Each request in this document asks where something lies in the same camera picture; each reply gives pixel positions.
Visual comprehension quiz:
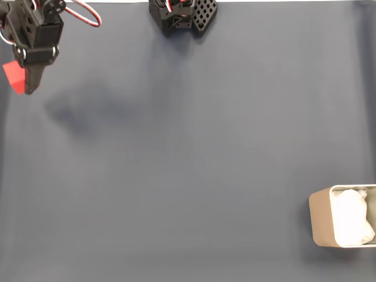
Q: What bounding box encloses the red cube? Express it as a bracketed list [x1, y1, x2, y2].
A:
[2, 61, 26, 96]

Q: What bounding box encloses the beige rectangular box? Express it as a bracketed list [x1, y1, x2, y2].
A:
[308, 184, 376, 249]

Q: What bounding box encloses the grey table mat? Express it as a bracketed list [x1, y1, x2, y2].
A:
[0, 2, 376, 282]

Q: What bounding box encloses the white crumpled cloth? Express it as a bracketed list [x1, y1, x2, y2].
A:
[333, 189, 376, 247]

